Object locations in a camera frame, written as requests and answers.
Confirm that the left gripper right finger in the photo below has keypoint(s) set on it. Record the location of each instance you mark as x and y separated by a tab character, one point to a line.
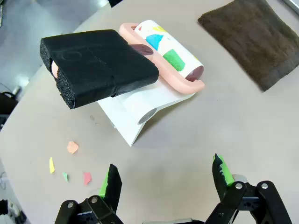
220	184

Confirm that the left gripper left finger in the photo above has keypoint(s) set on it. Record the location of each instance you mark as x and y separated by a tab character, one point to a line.
112	186

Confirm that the pink lint roller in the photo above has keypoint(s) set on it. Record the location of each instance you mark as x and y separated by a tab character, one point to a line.
93	63

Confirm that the brown towel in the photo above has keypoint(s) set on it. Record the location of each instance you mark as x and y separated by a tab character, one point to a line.
252	39

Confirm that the pink paper scrap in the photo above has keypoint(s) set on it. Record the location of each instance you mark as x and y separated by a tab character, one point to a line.
87	177

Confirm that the green paper scrap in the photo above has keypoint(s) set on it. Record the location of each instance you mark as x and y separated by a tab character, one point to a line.
65	176

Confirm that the orange paper scrap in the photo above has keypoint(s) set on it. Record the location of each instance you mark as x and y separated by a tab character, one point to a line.
72	147

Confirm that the yellow paper scrap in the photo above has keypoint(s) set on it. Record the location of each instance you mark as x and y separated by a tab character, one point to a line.
51	165

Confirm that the white folded roller stand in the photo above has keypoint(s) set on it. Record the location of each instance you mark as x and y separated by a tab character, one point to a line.
130	116

